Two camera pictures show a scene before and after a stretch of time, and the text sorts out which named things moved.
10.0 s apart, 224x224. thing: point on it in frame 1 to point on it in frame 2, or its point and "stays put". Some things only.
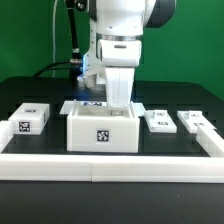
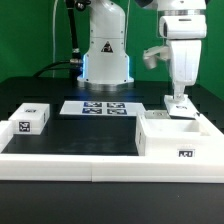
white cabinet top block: (30, 118) stays put
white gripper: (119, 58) to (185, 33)
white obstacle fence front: (167, 169) stays put
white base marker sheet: (73, 106) stays put
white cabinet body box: (95, 128) to (177, 137)
